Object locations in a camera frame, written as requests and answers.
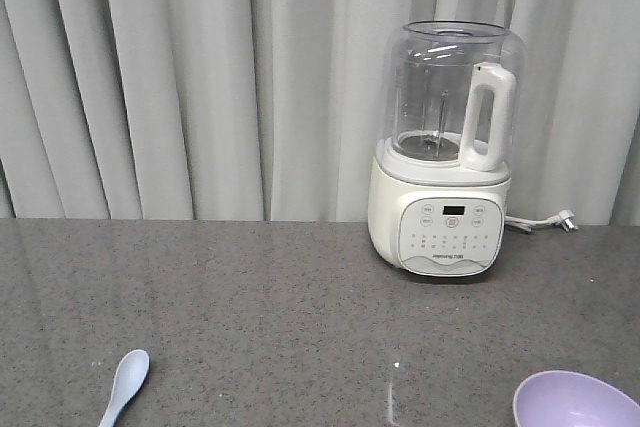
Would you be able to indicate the white blender with clear jar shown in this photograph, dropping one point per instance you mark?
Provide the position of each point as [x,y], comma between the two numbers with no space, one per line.
[441,169]

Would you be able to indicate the grey pleated curtain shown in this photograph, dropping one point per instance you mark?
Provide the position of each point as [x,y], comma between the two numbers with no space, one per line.
[266,109]

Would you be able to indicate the light blue plastic spoon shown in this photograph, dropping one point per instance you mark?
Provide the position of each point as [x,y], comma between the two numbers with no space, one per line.
[129,377]

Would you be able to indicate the purple plastic bowl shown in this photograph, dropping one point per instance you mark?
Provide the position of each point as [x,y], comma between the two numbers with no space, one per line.
[566,398]

